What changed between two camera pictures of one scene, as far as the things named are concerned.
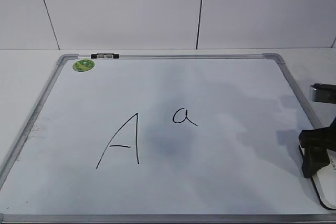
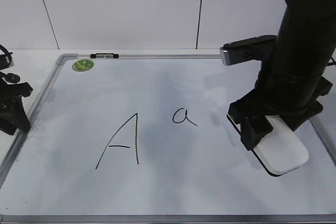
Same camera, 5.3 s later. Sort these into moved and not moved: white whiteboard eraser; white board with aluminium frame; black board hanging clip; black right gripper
Moved: black right gripper; white whiteboard eraser
Not moved: black board hanging clip; white board with aluminium frame
